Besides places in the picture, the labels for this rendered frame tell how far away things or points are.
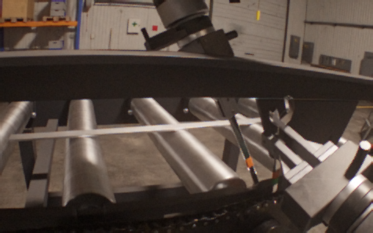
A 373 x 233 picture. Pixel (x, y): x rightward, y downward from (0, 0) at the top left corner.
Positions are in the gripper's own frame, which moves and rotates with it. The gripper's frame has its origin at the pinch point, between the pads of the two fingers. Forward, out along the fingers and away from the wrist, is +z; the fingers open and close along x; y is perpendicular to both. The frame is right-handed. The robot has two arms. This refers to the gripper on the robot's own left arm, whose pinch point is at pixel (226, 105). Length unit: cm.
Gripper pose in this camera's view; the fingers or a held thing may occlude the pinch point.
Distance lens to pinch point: 49.7
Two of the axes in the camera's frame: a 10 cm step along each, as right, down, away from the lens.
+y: 8.7, -4.4, 2.3
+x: -2.9, -0.7, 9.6
